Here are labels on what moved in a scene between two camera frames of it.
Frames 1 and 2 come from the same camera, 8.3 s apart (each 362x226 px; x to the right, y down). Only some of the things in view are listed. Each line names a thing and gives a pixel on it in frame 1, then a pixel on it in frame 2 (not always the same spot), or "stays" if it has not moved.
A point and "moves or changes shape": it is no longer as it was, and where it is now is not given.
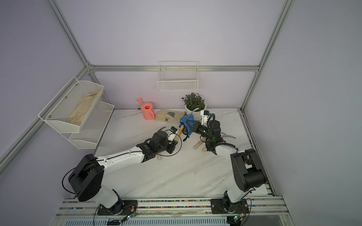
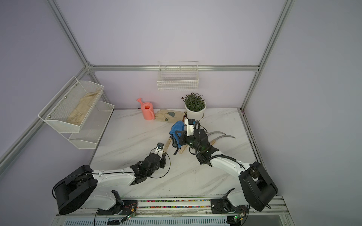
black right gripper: x=197 y=126 to x=183 y=139
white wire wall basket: x=177 y=76 stays
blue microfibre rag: x=188 y=121 moves or changes shape
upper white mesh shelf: x=69 y=108 stays
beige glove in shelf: x=84 y=106 stays
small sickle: x=204 y=149 stays
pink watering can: x=147 y=108 stays
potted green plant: x=194 y=104 stays
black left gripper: x=172 y=146 to x=163 y=164
